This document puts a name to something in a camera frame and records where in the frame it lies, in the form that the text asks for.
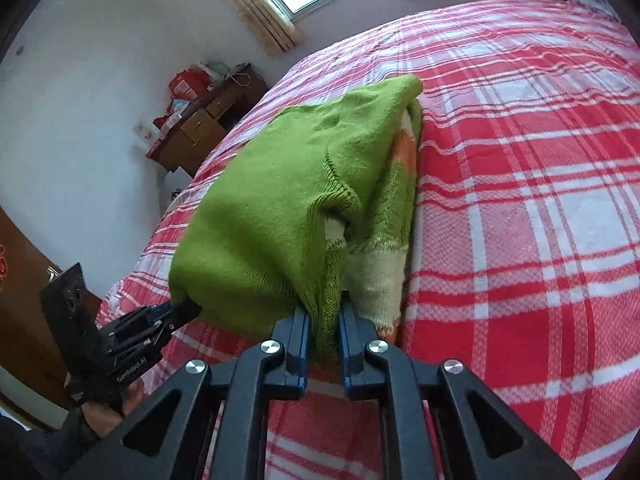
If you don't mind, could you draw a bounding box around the person's left hand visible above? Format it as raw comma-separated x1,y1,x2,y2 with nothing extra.
80,377,147,436

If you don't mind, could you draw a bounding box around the long beige floral curtain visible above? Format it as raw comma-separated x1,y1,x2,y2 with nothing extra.
202,0,306,58

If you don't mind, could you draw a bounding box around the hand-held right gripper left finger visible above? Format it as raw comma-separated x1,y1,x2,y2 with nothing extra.
62,307,311,480

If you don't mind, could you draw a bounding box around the brown wooden door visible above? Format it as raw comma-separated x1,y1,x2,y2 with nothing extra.
0,207,103,431

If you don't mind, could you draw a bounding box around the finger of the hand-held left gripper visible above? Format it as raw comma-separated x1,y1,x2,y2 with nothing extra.
112,309,201,358
107,300,201,341

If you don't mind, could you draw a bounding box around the brown wooden desk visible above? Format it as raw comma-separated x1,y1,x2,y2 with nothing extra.
146,67,268,178

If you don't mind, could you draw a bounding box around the red gift bag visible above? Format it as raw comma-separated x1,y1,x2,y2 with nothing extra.
167,67,211,101

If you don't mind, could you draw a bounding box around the red plaid bed sheet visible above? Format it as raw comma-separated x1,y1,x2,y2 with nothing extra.
95,0,640,480

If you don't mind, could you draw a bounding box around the green knitted sweater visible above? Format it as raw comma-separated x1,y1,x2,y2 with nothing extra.
169,74,425,361

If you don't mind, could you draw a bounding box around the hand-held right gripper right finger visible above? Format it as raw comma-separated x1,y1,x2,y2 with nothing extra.
337,305,583,480

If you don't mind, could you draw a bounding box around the person's left forearm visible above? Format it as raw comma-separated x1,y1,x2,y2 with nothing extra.
0,407,103,480

